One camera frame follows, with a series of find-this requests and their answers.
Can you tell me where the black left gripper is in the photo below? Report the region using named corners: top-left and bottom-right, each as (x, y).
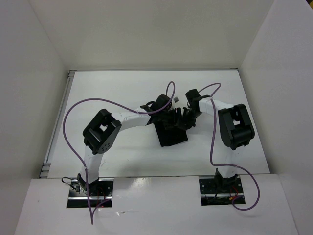
top-left (158, 107), bottom-right (187, 132)

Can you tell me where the black skirt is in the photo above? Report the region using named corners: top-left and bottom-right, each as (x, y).
top-left (154, 123), bottom-right (188, 147)

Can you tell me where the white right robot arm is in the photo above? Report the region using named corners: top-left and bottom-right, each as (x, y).
top-left (183, 95), bottom-right (255, 192)

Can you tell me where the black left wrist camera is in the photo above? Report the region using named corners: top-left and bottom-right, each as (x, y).
top-left (151, 94), bottom-right (172, 114)

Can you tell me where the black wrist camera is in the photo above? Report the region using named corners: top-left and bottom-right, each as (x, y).
top-left (151, 94), bottom-right (172, 114)
top-left (185, 89), bottom-right (201, 104)

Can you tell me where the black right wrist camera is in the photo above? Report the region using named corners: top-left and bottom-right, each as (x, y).
top-left (185, 89), bottom-right (201, 104)

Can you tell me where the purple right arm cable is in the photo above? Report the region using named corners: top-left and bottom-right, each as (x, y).
top-left (198, 83), bottom-right (260, 211)

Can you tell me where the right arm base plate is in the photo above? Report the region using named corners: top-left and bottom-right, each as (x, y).
top-left (199, 176), bottom-right (246, 206)

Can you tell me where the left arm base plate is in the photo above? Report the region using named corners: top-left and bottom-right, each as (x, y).
top-left (67, 178), bottom-right (113, 208)

